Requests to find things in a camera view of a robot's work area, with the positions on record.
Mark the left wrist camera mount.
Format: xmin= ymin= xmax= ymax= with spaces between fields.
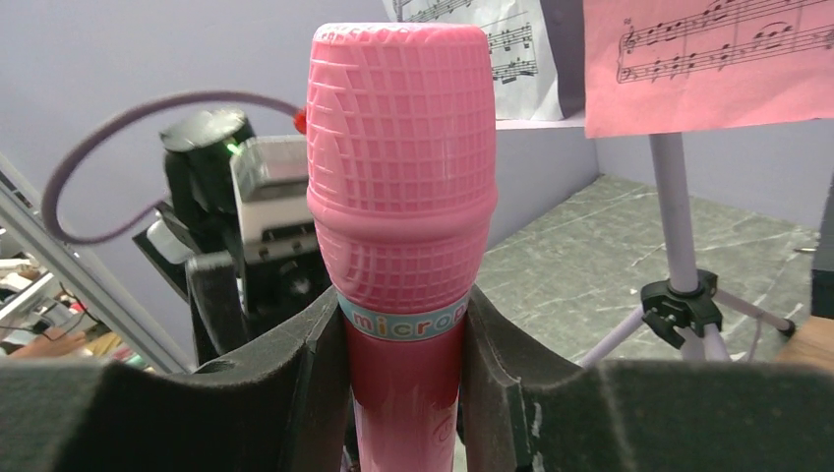
xmin=230 ymin=136 xmax=319 ymax=264

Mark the pink sheet music page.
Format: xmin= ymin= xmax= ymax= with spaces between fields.
xmin=583 ymin=0 xmax=833 ymax=138

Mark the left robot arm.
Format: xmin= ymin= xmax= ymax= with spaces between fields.
xmin=134 ymin=108 xmax=330 ymax=364

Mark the white sheet music page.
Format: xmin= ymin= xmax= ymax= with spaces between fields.
xmin=384 ymin=0 xmax=572 ymax=122

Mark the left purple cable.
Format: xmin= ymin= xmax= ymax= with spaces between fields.
xmin=39 ymin=89 xmax=308 ymax=248

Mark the wooden board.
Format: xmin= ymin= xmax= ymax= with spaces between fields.
xmin=776 ymin=317 xmax=833 ymax=373

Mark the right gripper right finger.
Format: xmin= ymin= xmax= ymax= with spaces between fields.
xmin=461 ymin=289 xmax=833 ymax=471

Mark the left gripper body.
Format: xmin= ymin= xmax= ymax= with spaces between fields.
xmin=185 ymin=251 xmax=331 ymax=365

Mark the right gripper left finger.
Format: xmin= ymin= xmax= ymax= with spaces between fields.
xmin=1 ymin=290 xmax=342 ymax=471

